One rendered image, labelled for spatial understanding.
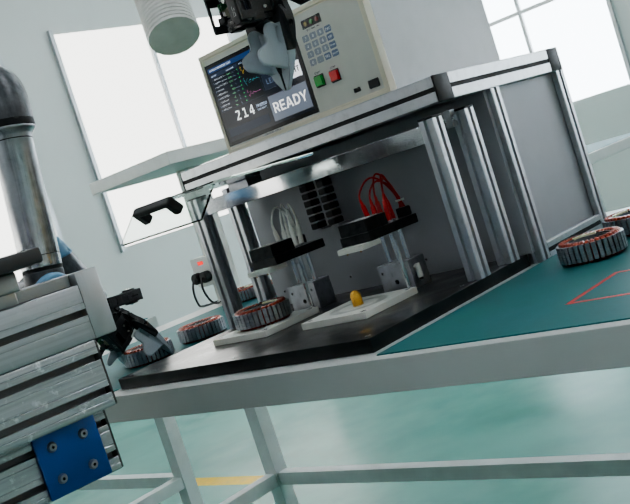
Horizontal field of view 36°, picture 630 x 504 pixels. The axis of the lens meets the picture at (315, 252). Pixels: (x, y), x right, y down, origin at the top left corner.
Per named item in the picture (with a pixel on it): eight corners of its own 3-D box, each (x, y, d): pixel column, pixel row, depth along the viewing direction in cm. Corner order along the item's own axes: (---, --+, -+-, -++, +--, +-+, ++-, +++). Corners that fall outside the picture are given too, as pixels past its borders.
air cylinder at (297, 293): (321, 307, 193) (312, 281, 192) (294, 313, 198) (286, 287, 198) (337, 300, 196) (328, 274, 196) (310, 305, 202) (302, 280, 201)
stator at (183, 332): (174, 348, 220) (168, 333, 220) (190, 338, 231) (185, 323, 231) (219, 335, 218) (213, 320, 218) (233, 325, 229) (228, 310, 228)
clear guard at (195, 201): (201, 220, 167) (190, 187, 167) (121, 246, 184) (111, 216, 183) (322, 181, 191) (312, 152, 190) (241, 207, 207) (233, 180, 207)
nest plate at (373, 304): (366, 319, 160) (364, 311, 159) (302, 330, 170) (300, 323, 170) (418, 292, 170) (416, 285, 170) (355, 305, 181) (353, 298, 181)
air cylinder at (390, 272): (416, 288, 176) (406, 259, 176) (384, 295, 181) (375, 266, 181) (431, 280, 180) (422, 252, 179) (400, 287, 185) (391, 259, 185)
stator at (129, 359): (154, 364, 205) (149, 347, 205) (115, 373, 211) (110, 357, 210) (185, 348, 215) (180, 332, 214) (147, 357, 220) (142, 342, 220)
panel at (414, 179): (532, 253, 174) (482, 91, 172) (279, 306, 219) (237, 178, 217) (535, 251, 175) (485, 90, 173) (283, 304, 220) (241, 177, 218)
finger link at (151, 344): (164, 370, 206) (124, 349, 204) (174, 349, 210) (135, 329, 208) (169, 362, 203) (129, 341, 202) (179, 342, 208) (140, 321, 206)
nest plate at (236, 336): (267, 337, 176) (265, 330, 176) (214, 346, 186) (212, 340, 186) (320, 311, 187) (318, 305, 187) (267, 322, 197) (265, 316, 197)
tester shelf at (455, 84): (440, 101, 160) (431, 75, 160) (185, 193, 207) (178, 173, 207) (562, 69, 192) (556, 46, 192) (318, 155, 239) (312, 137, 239)
